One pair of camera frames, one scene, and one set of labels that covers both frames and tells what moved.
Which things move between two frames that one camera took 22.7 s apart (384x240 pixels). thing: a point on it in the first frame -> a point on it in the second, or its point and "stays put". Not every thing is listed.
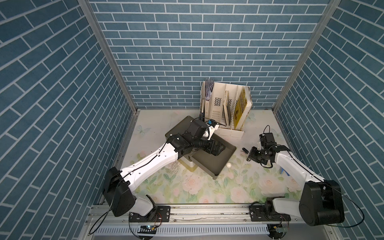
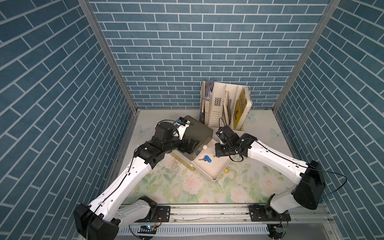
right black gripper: [251, 155] -> [217, 152]
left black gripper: [215, 151] -> [190, 148]
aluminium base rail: [100, 215] stays put
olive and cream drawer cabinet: [212, 165] stays put
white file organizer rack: [227, 105] stays put
